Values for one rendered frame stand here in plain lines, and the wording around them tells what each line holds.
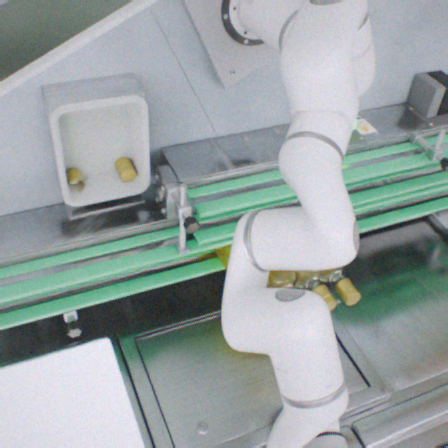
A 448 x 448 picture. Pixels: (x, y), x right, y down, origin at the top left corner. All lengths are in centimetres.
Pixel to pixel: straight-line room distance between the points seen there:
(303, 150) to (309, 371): 27
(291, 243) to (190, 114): 55
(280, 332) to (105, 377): 54
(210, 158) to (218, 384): 46
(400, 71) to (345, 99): 68
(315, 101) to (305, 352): 32
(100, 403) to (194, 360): 20
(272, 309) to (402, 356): 66
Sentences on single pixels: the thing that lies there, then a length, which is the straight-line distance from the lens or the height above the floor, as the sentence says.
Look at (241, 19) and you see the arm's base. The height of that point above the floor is 80.
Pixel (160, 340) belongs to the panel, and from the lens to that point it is 118.
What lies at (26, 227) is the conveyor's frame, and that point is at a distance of 117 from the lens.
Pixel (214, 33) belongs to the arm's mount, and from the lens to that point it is 107.
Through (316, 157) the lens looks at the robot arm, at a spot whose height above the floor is 123.
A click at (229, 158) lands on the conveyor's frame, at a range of 116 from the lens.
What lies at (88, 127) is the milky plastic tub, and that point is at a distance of 110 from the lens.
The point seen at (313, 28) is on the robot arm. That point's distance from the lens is 76.
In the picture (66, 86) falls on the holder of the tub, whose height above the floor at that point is 77.
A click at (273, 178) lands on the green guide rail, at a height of 91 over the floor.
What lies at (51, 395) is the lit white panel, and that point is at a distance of 113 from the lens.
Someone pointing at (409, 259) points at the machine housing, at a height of 100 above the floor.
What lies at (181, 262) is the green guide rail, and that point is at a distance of 119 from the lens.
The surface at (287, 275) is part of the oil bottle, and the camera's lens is 110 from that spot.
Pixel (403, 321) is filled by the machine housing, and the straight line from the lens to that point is 135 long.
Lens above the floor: 169
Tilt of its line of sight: 41 degrees down
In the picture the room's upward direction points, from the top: 149 degrees clockwise
